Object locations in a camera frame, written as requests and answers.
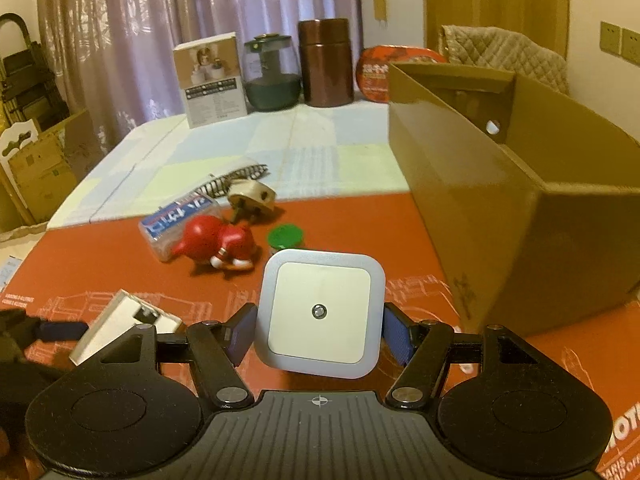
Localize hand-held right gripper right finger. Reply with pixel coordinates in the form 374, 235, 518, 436
381, 302, 544, 411

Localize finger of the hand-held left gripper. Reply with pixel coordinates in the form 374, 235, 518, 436
0, 308, 92, 361

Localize green glass jar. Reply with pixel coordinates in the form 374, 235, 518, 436
243, 34, 302, 112

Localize red food package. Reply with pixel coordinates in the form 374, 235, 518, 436
356, 45, 448, 105

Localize zebra striped hair clip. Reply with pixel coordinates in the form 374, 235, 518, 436
191, 161, 269, 200

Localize white chair back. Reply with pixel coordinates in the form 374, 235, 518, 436
0, 119, 42, 162

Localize brown metal canister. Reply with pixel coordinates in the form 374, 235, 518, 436
298, 18, 355, 108

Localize brown cardboard box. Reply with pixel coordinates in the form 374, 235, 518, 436
387, 61, 640, 337

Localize stacked cardboard boxes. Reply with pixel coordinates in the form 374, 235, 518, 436
7, 109, 97, 226

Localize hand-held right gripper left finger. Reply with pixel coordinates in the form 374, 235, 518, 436
94, 303, 259, 411

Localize blue label dental floss box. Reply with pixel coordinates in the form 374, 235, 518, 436
139, 196, 223, 263

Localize white printed product box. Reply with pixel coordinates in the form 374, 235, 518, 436
173, 31, 248, 130

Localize black folding cart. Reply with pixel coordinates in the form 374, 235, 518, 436
0, 12, 69, 131

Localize beige plug adapter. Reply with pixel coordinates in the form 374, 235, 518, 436
227, 180, 278, 225

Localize green bottle cap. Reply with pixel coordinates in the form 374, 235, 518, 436
266, 225, 305, 261

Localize white square night light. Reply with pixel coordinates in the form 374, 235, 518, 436
252, 249, 387, 380

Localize pastel checked tablecloth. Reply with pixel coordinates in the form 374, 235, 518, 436
47, 95, 416, 231

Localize quilted beige bag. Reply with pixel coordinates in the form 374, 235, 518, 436
439, 25, 571, 95

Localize purple curtain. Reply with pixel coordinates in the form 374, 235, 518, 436
35, 0, 363, 151

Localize red toy figure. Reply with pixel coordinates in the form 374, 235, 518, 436
172, 215, 260, 272

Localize white rectangular plastic box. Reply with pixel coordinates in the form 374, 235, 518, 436
69, 289, 182, 367

